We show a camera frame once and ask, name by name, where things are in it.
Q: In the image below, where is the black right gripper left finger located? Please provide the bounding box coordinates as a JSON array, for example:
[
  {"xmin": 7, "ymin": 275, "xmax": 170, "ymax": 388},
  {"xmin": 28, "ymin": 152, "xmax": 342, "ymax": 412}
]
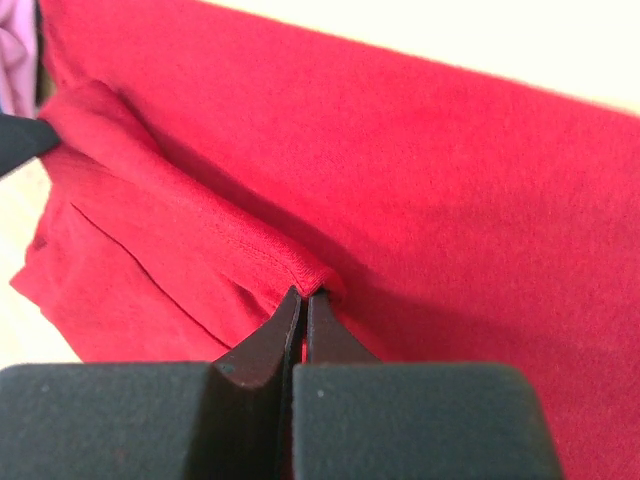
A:
[{"xmin": 1, "ymin": 290, "xmax": 302, "ymax": 479}]

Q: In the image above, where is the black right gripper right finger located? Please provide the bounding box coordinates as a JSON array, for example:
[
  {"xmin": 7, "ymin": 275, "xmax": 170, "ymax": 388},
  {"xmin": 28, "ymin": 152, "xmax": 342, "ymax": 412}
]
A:
[{"xmin": 292, "ymin": 294, "xmax": 564, "ymax": 479}]

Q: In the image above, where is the folded pink t-shirt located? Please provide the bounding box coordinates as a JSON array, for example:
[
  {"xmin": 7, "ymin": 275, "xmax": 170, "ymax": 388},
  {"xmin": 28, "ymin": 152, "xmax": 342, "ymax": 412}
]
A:
[{"xmin": 1, "ymin": 0, "xmax": 39, "ymax": 118}]

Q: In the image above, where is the dark red t-shirt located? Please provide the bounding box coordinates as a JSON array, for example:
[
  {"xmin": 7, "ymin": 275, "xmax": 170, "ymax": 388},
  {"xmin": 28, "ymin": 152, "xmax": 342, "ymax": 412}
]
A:
[{"xmin": 12, "ymin": 1, "xmax": 639, "ymax": 479}]

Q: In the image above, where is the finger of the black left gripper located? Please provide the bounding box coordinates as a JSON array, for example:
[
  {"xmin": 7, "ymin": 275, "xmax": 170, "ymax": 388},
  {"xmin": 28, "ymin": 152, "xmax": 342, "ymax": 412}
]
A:
[{"xmin": 0, "ymin": 113, "xmax": 59, "ymax": 177}]

